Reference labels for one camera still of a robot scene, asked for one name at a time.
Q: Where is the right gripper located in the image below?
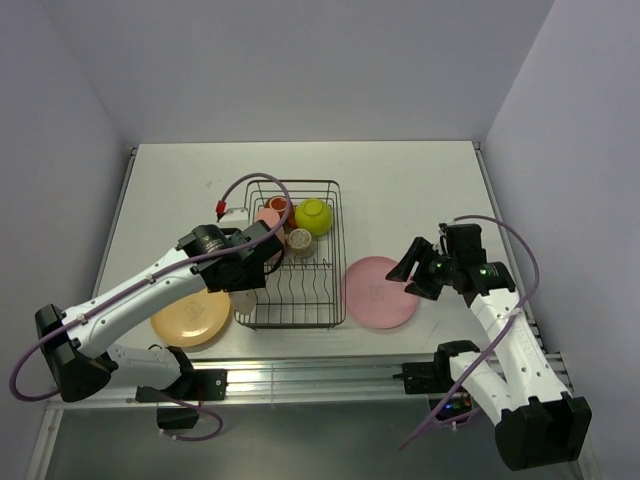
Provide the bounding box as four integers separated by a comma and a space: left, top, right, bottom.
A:
385, 235, 458, 300

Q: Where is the pink cream floral plate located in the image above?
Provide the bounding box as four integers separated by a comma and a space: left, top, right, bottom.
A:
229, 290, 257, 315

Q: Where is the pink plastic cup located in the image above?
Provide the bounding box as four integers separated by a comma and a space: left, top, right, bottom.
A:
255, 207, 286, 245

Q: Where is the small speckled ceramic cup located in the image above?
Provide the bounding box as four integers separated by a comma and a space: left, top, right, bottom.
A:
287, 228, 316, 259

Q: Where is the pink plastic plate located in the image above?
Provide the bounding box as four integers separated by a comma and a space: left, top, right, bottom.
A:
342, 256, 420, 330

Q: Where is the orange plastic plate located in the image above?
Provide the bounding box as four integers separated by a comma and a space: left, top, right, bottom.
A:
151, 289, 232, 348

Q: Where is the dark red teacup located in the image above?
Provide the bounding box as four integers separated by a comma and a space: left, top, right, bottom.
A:
265, 196, 297, 229

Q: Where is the yellow-green bowl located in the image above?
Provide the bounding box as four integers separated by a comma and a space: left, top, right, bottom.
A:
295, 198, 333, 236

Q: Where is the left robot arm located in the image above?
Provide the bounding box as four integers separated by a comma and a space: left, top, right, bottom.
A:
35, 221, 284, 403

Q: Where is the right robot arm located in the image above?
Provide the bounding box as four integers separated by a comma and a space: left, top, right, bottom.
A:
386, 215, 592, 471

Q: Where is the wire dish rack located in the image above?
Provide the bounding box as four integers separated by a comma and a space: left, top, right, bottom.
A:
234, 179, 346, 330

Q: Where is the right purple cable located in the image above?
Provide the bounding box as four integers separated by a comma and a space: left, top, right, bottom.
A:
398, 214, 540, 451

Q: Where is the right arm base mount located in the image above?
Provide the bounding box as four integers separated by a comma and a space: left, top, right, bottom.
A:
392, 362, 479, 430

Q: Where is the aluminium frame rail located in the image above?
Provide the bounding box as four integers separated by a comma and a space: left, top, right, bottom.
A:
49, 352, 574, 409

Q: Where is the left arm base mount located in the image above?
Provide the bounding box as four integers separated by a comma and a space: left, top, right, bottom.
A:
134, 369, 228, 443

